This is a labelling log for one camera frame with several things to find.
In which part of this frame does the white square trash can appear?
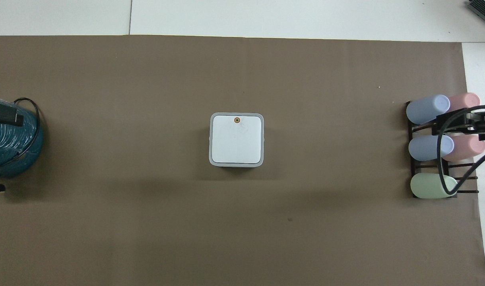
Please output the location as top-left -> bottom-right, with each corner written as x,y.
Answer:
209,113 -> 265,168

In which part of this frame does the light blue plastic cup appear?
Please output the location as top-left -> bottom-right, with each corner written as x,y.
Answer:
406,94 -> 451,125
408,135 -> 455,162

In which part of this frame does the light green plastic cup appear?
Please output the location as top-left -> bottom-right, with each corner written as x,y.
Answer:
410,174 -> 459,199

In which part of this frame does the pink plastic cup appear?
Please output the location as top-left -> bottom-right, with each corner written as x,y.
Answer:
448,93 -> 481,112
442,134 -> 485,162

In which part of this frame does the teal ribbed basket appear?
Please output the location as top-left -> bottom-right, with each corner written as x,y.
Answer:
0,95 -> 45,178

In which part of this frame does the black wire cup rack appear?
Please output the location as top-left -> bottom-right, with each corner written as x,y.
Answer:
404,101 -> 480,199

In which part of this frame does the black cable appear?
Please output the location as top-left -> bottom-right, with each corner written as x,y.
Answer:
437,104 -> 485,196
12,98 -> 43,164

